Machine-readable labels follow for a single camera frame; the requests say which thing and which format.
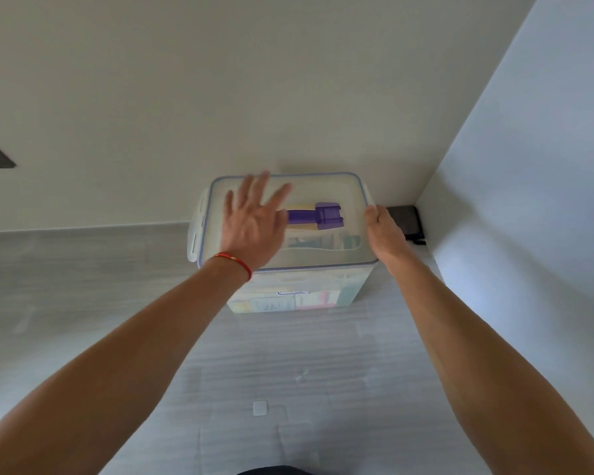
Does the person's right hand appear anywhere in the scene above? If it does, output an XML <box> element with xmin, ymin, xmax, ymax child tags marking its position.
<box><xmin>365</xmin><ymin>205</ymin><xmax>417</xmax><ymax>267</ymax></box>

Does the person's left hand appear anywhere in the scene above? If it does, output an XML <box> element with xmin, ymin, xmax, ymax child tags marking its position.
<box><xmin>214</xmin><ymin>170</ymin><xmax>293</xmax><ymax>271</ymax></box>

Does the black flat device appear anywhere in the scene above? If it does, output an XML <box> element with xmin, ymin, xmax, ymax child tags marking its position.
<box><xmin>385</xmin><ymin>205</ymin><xmax>427</xmax><ymax>246</ymax></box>

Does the red string bracelet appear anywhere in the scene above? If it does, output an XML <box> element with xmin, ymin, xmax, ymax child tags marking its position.
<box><xmin>212</xmin><ymin>252</ymin><xmax>253</xmax><ymax>282</ymax></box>

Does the clear lid with purple handle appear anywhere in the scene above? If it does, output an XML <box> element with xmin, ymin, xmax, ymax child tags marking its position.
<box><xmin>186</xmin><ymin>171</ymin><xmax>380</xmax><ymax>273</ymax></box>

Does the person's left forearm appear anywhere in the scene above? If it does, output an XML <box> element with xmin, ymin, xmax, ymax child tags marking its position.
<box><xmin>0</xmin><ymin>256</ymin><xmax>251</xmax><ymax>475</ymax></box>

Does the clear plastic storage box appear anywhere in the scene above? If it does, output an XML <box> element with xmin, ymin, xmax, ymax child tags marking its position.
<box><xmin>225</xmin><ymin>261</ymin><xmax>378</xmax><ymax>315</ymax></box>

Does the person's right forearm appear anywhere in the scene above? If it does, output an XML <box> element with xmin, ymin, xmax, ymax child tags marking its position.
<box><xmin>390</xmin><ymin>251</ymin><xmax>594</xmax><ymax>475</ymax></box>

